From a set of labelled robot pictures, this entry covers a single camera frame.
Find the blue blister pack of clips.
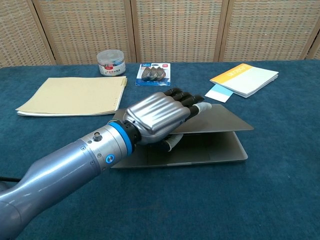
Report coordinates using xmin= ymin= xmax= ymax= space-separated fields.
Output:
xmin=134 ymin=62 xmax=172 ymax=87

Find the tan manila folder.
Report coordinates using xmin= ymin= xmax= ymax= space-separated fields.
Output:
xmin=15 ymin=76 xmax=129 ymax=118

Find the woven rattan folding screen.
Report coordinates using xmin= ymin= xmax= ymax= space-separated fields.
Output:
xmin=0 ymin=0 xmax=320 ymax=69

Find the silver laptop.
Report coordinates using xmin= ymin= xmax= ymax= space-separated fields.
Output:
xmin=110 ymin=103 xmax=255 ymax=169

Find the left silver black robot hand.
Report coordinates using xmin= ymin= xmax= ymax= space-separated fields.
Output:
xmin=122 ymin=87 xmax=213 ymax=153

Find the light blue paper card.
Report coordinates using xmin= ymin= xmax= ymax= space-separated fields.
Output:
xmin=204 ymin=83 xmax=235 ymax=104

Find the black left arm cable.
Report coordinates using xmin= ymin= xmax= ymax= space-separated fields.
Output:
xmin=0 ymin=176 xmax=22 ymax=183

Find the orange and white notebook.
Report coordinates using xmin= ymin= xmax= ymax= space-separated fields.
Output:
xmin=209 ymin=62 xmax=280 ymax=99

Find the clear jar of binder clips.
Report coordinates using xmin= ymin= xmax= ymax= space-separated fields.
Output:
xmin=96 ymin=49 xmax=127 ymax=77

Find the teal blue table cloth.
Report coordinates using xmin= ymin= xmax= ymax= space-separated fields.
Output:
xmin=0 ymin=59 xmax=320 ymax=240

